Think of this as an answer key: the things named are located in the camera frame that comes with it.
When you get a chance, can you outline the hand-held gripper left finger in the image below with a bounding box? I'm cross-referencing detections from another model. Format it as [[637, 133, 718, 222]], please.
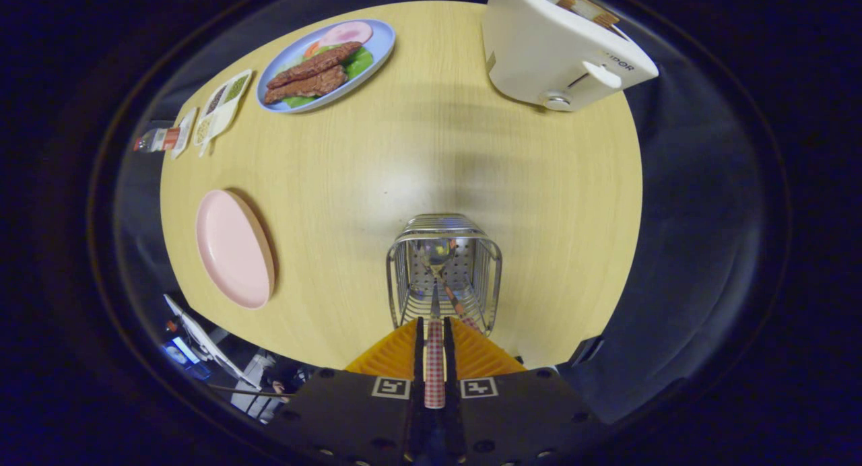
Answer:
[[271, 316, 427, 466]]

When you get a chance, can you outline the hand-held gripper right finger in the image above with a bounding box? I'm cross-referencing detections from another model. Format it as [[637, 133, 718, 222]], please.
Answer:
[[444, 316, 608, 466]]

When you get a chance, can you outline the metal spoon checked handle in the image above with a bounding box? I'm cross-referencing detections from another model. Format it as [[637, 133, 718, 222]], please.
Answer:
[[419, 238, 459, 410]]

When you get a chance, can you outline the metal fork checked handle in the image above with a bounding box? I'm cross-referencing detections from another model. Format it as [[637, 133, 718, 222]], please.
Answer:
[[438, 271, 482, 333]]

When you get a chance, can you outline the pink plate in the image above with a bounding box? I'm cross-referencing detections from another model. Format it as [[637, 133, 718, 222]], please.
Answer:
[[195, 189, 276, 310]]

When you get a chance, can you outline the blue lit screen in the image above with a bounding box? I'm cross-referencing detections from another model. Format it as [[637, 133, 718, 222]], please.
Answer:
[[162, 338, 209, 379]]

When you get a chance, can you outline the brown grilled meat strip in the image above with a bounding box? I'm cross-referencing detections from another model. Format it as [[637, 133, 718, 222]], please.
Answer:
[[263, 65, 349, 105], [266, 41, 363, 90]]

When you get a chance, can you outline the green lettuce leaf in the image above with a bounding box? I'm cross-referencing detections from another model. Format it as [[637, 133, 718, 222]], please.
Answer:
[[279, 46, 374, 108]]

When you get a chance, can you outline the white divided bean tray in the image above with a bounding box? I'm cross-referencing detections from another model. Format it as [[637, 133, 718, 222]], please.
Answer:
[[193, 69, 253, 158]]

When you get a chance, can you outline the blue plate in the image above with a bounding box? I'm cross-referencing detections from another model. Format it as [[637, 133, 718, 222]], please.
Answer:
[[255, 18, 397, 114]]

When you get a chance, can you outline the white toaster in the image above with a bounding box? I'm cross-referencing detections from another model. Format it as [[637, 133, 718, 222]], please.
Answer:
[[482, 0, 660, 112]]

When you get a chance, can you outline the white square coaster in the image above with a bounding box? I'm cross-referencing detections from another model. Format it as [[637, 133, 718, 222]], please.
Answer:
[[170, 106, 199, 160]]

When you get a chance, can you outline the pink ham slice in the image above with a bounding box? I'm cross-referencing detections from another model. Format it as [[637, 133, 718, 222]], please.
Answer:
[[318, 21, 374, 48]]

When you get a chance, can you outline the clear water bottle red label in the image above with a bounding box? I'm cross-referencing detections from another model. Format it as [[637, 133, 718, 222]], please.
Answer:
[[133, 127, 181, 154]]

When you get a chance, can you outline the metal wire cutlery basket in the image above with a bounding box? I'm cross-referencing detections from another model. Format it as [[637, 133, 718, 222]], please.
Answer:
[[386, 213, 503, 339]]

